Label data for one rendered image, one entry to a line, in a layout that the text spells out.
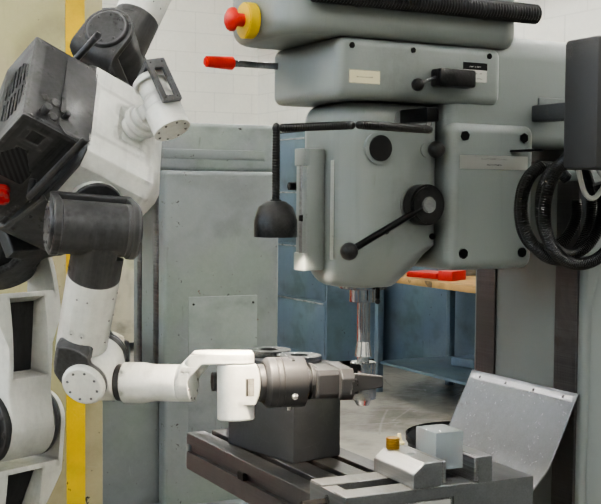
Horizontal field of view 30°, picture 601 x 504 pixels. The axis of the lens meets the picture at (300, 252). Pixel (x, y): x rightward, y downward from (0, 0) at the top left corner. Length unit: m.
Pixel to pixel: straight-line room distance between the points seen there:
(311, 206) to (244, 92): 9.99
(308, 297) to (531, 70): 7.53
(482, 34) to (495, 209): 0.31
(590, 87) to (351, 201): 0.43
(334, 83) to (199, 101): 9.85
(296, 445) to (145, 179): 0.60
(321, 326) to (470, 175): 7.40
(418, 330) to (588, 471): 7.22
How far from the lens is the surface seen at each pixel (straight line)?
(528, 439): 2.18
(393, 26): 1.91
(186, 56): 11.68
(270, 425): 2.25
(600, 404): 2.14
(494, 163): 2.02
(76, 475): 3.70
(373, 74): 1.89
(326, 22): 1.84
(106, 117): 2.01
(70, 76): 2.02
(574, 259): 1.95
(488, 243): 2.02
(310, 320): 9.51
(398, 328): 9.59
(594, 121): 1.84
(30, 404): 2.27
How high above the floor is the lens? 1.47
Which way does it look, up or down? 3 degrees down
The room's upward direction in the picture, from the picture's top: straight up
